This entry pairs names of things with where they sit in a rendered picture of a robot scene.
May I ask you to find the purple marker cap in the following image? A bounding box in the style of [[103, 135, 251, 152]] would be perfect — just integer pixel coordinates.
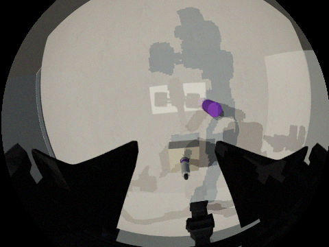
[[202, 99, 222, 117]]

